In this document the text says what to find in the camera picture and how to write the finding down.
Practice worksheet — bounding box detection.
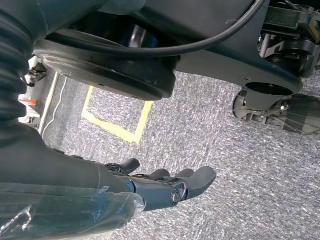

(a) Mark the yellow floor tape square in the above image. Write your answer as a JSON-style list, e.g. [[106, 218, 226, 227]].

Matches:
[[81, 85, 155, 146]]

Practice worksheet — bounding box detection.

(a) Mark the orange and white object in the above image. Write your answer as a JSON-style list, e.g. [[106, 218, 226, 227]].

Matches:
[[17, 94, 41, 125]]

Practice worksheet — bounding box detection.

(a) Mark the black floor equipment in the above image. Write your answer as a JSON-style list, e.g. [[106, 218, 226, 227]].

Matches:
[[25, 61, 48, 88]]

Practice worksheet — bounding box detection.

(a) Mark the black robot right foot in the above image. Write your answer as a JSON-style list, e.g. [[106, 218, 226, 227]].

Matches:
[[232, 88, 320, 136]]

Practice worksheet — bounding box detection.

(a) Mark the white floor cable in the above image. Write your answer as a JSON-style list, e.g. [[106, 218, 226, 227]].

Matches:
[[41, 76, 68, 139]]

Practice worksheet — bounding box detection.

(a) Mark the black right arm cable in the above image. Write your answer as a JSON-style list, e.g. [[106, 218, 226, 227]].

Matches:
[[46, 0, 266, 58]]

